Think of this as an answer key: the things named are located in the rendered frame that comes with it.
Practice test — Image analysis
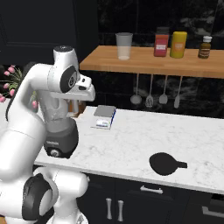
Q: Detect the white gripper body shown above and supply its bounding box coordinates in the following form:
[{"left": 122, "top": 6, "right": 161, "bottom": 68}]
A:
[{"left": 50, "top": 84, "right": 97, "bottom": 102}]

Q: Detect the red jar with dark lid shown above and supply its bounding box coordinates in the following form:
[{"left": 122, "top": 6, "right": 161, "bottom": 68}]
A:
[{"left": 153, "top": 26, "right": 171, "bottom": 58}]

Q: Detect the black blender lid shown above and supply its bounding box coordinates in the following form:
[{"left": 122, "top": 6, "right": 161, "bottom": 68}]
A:
[{"left": 149, "top": 151, "right": 189, "bottom": 177}]

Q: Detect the grey and white kitchen scale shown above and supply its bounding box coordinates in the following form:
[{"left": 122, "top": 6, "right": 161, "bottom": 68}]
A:
[{"left": 90, "top": 104, "right": 117, "bottom": 131}]

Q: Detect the hanging metal ladle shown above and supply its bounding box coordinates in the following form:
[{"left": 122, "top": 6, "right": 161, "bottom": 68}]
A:
[{"left": 129, "top": 73, "right": 144, "bottom": 106}]

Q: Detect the pink flowers plant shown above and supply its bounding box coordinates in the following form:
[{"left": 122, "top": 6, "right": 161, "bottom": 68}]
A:
[{"left": 0, "top": 64, "right": 39, "bottom": 110}]

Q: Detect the clear glass cup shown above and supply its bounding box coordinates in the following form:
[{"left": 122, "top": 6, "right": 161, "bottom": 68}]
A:
[{"left": 115, "top": 31, "right": 134, "bottom": 61}]

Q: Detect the hanging slotted metal spatula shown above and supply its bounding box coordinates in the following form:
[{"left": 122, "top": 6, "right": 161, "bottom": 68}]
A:
[{"left": 144, "top": 73, "right": 155, "bottom": 109}]

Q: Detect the hanging flat metal spatula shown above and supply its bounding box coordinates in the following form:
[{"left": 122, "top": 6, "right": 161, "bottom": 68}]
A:
[{"left": 173, "top": 75, "right": 184, "bottom": 109}]

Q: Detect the dark cupboard door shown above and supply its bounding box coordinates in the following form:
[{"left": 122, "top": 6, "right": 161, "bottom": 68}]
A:
[
  {"left": 115, "top": 178, "right": 187, "bottom": 224},
  {"left": 76, "top": 174, "right": 117, "bottom": 224}
]

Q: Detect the yellow jar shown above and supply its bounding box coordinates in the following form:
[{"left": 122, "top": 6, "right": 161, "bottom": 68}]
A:
[{"left": 169, "top": 31, "right": 188, "bottom": 59}]

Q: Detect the brown bottle with white cap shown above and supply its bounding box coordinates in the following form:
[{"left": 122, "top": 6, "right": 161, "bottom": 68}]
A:
[{"left": 198, "top": 35, "right": 213, "bottom": 60}]

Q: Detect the dark drawer front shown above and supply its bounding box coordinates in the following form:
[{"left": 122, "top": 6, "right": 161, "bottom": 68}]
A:
[{"left": 125, "top": 181, "right": 191, "bottom": 206}]

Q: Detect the wooden wall shelf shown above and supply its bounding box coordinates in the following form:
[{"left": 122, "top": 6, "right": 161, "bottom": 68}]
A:
[{"left": 79, "top": 45, "right": 224, "bottom": 80}]

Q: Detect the dark wall cupboard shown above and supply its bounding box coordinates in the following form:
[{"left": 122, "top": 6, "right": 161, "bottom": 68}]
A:
[{"left": 0, "top": 0, "right": 99, "bottom": 67}]

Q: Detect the silver cupboard door handle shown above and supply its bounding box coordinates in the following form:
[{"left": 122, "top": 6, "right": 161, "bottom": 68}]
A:
[
  {"left": 105, "top": 198, "right": 114, "bottom": 221},
  {"left": 116, "top": 199, "right": 125, "bottom": 222}
]

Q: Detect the silver drawer handle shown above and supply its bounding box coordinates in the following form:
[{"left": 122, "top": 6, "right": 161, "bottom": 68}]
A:
[{"left": 139, "top": 185, "right": 165, "bottom": 195}]

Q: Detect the dark appliance with silver handle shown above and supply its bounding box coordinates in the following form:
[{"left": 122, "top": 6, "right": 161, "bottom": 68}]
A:
[{"left": 183, "top": 191, "right": 224, "bottom": 224}]

